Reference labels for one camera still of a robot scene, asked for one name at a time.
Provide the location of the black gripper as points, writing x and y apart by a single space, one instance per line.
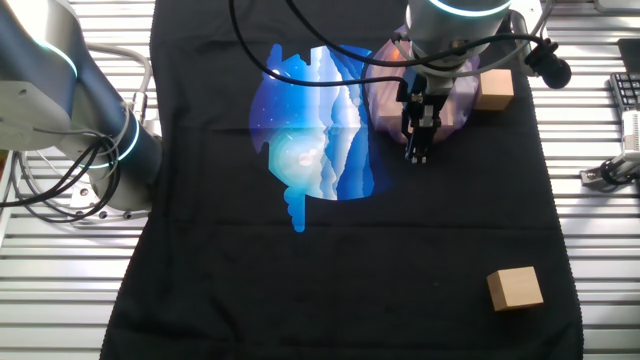
417 107

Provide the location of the purple translucent plastic bag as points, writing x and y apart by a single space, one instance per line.
385 85

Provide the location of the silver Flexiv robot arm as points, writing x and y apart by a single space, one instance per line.
100 100

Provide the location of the wooden block inside bag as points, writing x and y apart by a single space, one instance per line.
390 122
445 125

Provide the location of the orange block inside bag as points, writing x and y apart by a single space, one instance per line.
399 55

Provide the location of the plain wooden cube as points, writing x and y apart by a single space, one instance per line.
515 289
495 90

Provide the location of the black cloth with blue print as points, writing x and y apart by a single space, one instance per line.
350 275

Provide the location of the black computer keyboard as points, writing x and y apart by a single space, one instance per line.
627 92

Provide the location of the black flat device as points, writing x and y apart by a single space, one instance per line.
630 55

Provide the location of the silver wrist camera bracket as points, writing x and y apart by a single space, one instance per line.
522 35

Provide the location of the metal table bracket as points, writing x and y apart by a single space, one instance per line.
592 176

